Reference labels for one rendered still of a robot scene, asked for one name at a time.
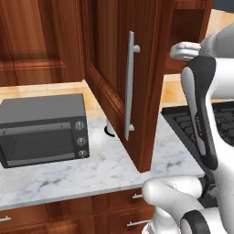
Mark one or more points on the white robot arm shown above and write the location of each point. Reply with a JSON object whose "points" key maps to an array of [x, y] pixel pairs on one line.
{"points": [[224, 122]]}

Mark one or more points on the wooden drawer front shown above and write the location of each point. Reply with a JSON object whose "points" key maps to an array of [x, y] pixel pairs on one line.
{"points": [[122, 222], [24, 218], [119, 199]]}

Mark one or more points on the wooden cabinet carcass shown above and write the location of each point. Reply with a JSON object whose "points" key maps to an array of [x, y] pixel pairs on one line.
{"points": [[186, 21]]}

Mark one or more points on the dark grey toaster oven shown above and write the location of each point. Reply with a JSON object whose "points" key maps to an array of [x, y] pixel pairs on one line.
{"points": [[39, 131]]}

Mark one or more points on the closed wooden cabinet door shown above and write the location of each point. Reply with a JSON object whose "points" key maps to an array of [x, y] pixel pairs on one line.
{"points": [[33, 36]]}

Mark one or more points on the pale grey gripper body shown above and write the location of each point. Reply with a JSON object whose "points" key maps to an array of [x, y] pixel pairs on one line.
{"points": [[184, 51]]}

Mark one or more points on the black hob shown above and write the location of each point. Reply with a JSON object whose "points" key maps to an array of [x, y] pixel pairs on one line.
{"points": [[179, 119]]}

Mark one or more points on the open wooden cabinet door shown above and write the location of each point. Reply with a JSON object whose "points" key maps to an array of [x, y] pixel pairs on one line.
{"points": [[106, 45]]}

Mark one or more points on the white object with black base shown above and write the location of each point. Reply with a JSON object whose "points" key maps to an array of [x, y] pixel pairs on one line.
{"points": [[109, 129]]}

